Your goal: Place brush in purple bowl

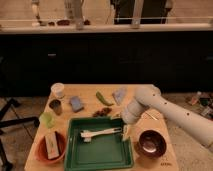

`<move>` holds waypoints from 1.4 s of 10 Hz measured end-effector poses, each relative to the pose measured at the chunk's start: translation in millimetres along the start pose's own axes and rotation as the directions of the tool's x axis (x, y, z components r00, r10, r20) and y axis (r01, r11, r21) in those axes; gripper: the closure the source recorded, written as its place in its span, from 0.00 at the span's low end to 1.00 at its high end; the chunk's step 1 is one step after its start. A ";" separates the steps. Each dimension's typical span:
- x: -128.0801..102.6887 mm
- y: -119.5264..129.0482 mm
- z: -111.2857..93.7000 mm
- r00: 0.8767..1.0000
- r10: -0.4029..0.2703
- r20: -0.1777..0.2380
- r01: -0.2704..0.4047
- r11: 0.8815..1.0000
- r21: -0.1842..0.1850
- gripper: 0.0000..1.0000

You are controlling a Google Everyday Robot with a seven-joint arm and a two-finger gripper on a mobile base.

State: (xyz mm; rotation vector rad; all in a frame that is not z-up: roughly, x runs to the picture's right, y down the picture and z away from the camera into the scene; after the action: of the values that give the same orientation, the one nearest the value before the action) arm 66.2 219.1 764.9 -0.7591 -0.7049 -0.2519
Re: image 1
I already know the brown cup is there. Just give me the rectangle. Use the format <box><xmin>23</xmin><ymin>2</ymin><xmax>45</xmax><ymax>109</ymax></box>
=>
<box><xmin>49</xmin><ymin>99</ymin><xmax>62</xmax><ymax>115</ymax></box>

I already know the green chili pepper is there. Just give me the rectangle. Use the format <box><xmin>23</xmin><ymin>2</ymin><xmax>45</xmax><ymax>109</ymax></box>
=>
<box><xmin>96</xmin><ymin>91</ymin><xmax>114</xmax><ymax>106</ymax></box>

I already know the dark red grape bunch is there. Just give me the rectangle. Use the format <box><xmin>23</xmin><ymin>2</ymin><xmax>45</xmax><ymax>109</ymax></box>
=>
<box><xmin>93</xmin><ymin>107</ymin><xmax>112</xmax><ymax>117</ymax></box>

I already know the orange bowl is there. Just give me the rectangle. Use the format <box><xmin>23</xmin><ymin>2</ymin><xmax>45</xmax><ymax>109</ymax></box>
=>
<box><xmin>35</xmin><ymin>131</ymin><xmax>66</xmax><ymax>165</ymax></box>

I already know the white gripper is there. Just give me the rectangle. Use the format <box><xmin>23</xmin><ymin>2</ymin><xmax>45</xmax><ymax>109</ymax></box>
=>
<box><xmin>121</xmin><ymin>99</ymin><xmax>149</xmax><ymax>141</ymax></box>

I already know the light green cup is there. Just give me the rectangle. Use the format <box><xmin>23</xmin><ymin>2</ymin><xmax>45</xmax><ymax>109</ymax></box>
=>
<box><xmin>39</xmin><ymin>112</ymin><xmax>54</xmax><ymax>129</ymax></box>

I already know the white cup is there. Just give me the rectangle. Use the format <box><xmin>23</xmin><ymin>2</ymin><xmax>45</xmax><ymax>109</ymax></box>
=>
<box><xmin>51</xmin><ymin>83</ymin><xmax>65</xmax><ymax>98</ymax></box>

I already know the black office chair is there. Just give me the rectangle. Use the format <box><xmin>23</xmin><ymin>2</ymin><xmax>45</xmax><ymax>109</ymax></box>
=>
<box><xmin>0</xmin><ymin>56</ymin><xmax>41</xmax><ymax>171</ymax></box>

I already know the wooden table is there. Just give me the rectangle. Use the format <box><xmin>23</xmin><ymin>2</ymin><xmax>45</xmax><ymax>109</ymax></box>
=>
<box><xmin>24</xmin><ymin>84</ymin><xmax>179</xmax><ymax>171</ymax></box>

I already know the wooden block in bowl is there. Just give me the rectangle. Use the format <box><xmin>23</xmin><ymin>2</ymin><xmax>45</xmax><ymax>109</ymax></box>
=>
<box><xmin>45</xmin><ymin>132</ymin><xmax>59</xmax><ymax>159</ymax></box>

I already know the purple bowl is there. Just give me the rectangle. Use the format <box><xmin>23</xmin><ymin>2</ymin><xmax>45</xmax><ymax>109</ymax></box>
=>
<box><xmin>138</xmin><ymin>130</ymin><xmax>167</xmax><ymax>158</ymax></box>

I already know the light blue cloth wedge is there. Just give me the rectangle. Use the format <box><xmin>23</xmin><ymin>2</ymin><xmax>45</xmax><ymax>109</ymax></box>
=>
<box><xmin>112</xmin><ymin>87</ymin><xmax>127</xmax><ymax>105</ymax></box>

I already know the silver fork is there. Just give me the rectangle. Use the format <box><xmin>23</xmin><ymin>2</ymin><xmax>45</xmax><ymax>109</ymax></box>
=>
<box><xmin>146</xmin><ymin>112</ymin><xmax>158</xmax><ymax>121</ymax></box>

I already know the green plastic tray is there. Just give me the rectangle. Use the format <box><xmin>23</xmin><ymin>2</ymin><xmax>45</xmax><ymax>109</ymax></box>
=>
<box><xmin>64</xmin><ymin>117</ymin><xmax>134</xmax><ymax>171</ymax></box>

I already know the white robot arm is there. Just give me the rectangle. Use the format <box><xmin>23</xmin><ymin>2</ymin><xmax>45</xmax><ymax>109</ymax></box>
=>
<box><xmin>121</xmin><ymin>85</ymin><xmax>213</xmax><ymax>152</ymax></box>

